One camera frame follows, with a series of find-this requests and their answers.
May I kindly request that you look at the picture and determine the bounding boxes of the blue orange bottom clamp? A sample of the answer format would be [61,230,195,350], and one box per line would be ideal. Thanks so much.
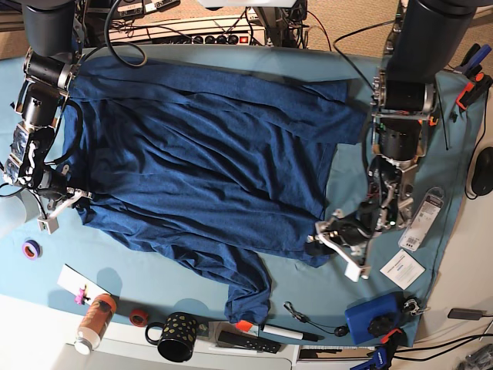
[350,328,407,370]

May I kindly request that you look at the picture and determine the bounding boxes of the clear blister pack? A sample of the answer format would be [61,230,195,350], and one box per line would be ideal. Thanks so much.
[398,187,444,252]

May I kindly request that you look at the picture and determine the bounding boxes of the black mug yellow dots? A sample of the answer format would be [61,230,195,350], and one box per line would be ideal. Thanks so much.
[145,312,199,363]

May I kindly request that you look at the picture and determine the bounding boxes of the black computer mouse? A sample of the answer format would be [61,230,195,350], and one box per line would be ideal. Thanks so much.
[471,146,493,196]

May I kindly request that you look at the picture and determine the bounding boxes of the black adapter block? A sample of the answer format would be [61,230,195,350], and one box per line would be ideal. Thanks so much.
[448,308,484,321]

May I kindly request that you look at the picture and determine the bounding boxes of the pink small clip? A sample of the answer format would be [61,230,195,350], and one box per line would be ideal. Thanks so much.
[74,285,92,305]

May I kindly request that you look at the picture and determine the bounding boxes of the black zip tie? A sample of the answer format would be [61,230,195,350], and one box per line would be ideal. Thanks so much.
[435,78,449,151]

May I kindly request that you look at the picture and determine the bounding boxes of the purple tape roll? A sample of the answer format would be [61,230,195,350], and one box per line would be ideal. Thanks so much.
[22,240,42,261]

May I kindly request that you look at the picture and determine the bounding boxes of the red cube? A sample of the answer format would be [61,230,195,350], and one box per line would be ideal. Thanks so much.
[235,320,253,332]

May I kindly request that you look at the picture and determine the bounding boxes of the dark blue t-shirt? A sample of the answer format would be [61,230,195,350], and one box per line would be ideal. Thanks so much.
[64,57,366,324]

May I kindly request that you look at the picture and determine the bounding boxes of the blue spring clamp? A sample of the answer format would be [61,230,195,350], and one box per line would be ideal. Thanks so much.
[453,43,492,74]

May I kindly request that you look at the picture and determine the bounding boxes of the blue box with knob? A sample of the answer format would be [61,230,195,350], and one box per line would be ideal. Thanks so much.
[344,293,404,345]

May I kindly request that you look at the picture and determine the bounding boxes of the black remote control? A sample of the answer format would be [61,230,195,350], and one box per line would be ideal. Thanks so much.
[217,331,282,354]

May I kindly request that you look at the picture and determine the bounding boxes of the white paper card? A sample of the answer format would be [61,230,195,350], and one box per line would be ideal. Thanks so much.
[380,249,425,290]

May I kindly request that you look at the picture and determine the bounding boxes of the red tape roll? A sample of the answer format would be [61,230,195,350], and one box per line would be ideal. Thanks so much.
[129,309,149,328]

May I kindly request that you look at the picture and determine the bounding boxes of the white black marker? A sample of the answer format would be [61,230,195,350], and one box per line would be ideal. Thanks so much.
[260,325,322,342]

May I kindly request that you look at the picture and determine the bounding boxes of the translucent plastic cup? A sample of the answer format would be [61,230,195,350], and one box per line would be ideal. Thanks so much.
[0,195,27,237]

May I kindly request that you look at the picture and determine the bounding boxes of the silver key ring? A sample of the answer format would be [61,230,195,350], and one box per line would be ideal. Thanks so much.
[402,298,431,317]

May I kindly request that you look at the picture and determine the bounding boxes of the orange black bar clamp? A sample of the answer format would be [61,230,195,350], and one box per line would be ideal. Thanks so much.
[455,72,492,113]

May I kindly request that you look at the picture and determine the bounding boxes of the black orange utility knife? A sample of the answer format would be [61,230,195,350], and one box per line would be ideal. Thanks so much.
[428,116,440,127]

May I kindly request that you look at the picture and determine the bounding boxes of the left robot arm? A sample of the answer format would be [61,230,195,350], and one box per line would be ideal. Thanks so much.
[307,1,491,265]

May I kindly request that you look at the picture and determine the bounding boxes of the carabiner with black lanyard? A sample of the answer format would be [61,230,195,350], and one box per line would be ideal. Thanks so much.
[283,301,350,338]

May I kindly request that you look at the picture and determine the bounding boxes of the white paper strip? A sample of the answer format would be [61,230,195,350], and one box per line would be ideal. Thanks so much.
[57,264,108,300]

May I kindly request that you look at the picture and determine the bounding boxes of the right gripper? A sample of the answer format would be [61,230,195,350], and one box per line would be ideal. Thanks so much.
[36,165,92,220]

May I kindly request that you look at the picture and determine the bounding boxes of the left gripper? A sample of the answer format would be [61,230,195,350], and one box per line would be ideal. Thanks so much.
[306,210,376,266]

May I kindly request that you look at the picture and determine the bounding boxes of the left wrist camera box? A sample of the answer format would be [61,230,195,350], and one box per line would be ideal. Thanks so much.
[344,264,371,282]

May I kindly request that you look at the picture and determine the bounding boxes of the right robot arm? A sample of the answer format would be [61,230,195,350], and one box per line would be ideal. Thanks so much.
[1,1,92,230]

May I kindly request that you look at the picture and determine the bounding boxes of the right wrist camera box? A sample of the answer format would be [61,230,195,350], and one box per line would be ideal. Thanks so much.
[37,217,59,234]

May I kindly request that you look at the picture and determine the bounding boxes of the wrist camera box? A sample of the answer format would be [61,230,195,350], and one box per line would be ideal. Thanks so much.
[344,264,371,282]
[37,217,59,234]

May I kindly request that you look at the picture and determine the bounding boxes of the orange plastic bottle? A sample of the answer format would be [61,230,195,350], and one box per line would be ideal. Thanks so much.
[74,294,116,355]

